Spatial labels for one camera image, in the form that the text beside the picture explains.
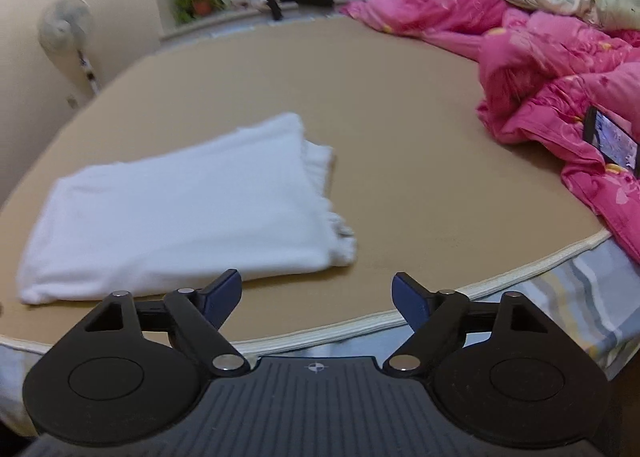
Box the potted green plant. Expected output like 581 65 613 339
174 0 228 24

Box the white standing fan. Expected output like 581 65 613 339
37 0 101 95

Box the pink floral quilt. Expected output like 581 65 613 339
342 0 639 259

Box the white t-shirt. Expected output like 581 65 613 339
16 113 357 305

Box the black smartphone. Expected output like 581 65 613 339
582 106 639 177

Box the tan mattress pad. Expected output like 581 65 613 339
1 17 608 354

